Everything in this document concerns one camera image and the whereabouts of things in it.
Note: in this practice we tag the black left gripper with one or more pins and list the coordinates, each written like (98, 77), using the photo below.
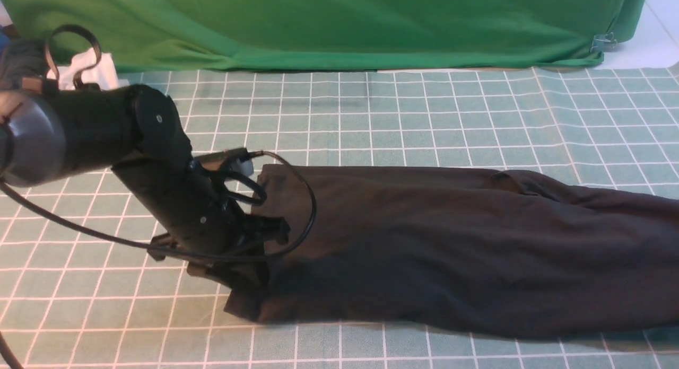
(204, 224)

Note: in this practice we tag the gray long-sleeved shirt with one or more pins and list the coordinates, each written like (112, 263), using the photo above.
(511, 253)

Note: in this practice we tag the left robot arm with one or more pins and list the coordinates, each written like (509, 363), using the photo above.
(135, 131)

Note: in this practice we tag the green checkered table mat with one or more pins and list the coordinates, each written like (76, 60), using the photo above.
(70, 301)

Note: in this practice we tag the white crumpled cloth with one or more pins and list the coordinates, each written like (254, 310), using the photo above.
(104, 73)

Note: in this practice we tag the green backdrop cloth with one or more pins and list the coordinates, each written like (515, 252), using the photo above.
(336, 35)

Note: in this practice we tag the dark crumpled garment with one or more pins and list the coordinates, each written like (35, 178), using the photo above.
(22, 58)

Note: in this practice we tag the blue object at edge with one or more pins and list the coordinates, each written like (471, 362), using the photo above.
(4, 41)

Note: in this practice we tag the metal binder clip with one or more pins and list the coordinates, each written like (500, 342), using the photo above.
(603, 43)

